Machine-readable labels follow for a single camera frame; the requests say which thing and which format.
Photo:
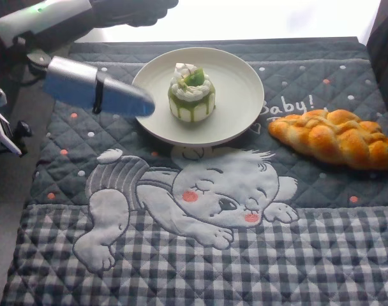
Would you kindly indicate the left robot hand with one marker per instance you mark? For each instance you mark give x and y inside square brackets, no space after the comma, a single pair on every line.
[72,79]

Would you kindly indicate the golden braided toy bread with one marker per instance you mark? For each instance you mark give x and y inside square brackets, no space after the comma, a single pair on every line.
[334,137]

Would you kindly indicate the grey quilt with bear print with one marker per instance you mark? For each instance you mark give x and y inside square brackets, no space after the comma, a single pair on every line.
[194,261]

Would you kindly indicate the white round plate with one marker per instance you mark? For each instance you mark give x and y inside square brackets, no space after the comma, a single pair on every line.
[235,95]

